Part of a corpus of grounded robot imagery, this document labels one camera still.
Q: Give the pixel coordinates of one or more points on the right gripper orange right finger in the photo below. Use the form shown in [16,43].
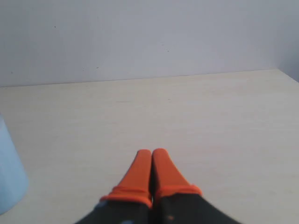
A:
[176,201]

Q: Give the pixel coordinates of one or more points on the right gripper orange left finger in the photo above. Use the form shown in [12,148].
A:
[130,201]

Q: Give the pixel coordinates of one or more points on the blue pump lotion bottle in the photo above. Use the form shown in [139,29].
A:
[13,178]

